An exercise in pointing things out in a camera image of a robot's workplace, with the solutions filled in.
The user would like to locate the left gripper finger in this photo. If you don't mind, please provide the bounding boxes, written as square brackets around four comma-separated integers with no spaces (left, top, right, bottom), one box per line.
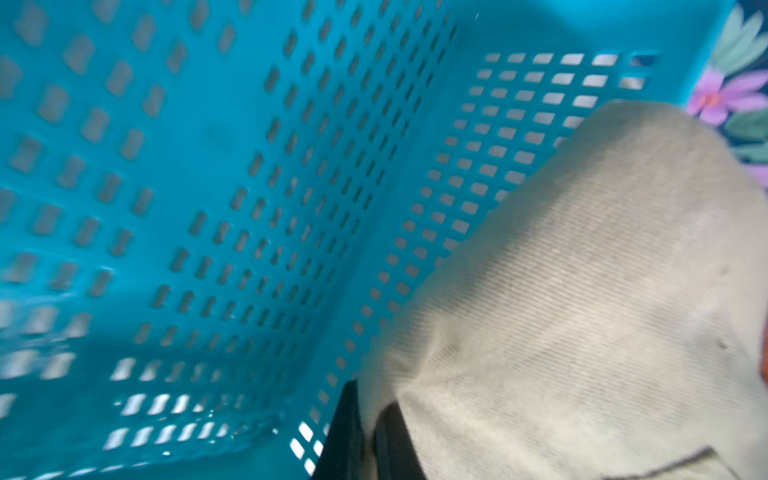
[311,380,426,480]

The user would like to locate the khaki long pants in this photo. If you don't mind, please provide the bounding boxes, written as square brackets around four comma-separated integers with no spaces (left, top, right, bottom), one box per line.
[359,100,767,479]

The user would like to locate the teal plastic basket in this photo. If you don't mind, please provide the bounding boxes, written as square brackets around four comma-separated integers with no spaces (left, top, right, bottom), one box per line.
[1,1,732,479]

